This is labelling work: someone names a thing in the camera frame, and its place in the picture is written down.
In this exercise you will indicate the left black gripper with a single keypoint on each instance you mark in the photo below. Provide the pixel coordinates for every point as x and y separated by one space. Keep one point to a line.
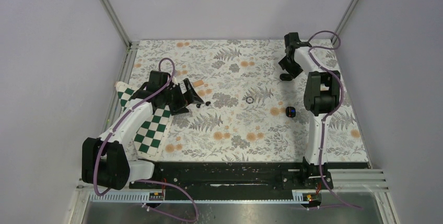
180 107

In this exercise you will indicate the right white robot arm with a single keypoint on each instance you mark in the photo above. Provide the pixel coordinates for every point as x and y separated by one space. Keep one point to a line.
323 96

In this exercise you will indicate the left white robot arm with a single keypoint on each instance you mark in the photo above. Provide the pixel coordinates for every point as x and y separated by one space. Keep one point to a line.
105 160

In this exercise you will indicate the perforated metal rail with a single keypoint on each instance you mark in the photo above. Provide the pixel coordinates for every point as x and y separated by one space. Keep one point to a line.
173 196

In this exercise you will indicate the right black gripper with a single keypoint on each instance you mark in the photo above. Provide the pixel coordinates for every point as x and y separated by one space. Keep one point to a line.
293 71

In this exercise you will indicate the green white checkered mat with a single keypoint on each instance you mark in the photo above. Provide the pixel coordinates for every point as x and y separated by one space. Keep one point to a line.
151 136

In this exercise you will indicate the floral patterned table mat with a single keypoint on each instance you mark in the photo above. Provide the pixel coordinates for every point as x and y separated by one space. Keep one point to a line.
230 129

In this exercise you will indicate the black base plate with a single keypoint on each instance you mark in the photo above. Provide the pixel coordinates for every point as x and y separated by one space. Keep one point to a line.
235 178

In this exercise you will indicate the small wooden block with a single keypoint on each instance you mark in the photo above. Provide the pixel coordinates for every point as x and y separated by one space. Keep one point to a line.
198 83

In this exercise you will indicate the small black oval object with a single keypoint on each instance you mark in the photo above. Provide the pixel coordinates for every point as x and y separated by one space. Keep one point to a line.
285 77

